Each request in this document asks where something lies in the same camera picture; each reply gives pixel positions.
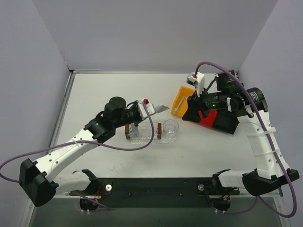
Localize black plastic bin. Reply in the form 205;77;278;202
211;111;239;135

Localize white toothpaste tube green cap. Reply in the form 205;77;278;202
154;105;169;114

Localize yellow plastic bin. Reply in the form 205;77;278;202
171;86;195;118

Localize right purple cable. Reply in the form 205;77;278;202
195;61;298;218

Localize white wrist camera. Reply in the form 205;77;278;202
137;99;156;120
186;72;205;97

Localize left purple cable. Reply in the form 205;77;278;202
0;99;154;183

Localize red plastic bin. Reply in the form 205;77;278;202
198;110;217;128

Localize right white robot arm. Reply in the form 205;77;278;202
182;72;299;196

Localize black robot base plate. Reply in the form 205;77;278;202
79;177;240;209

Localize brown wooden tray foot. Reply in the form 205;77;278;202
125;124;130;140
157;123;162;140

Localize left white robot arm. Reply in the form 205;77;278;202
19;96;148;207

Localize clear textured oval tray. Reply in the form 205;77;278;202
126;122;178;145

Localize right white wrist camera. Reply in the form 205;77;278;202
186;72;205;97

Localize light blue toothbrush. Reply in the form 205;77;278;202
173;96;185;114

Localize clear plastic cup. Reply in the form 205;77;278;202
163;119;179;140

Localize purple cable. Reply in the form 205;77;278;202
195;61;298;218
0;99;154;183

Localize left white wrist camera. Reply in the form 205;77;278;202
137;99;156;120

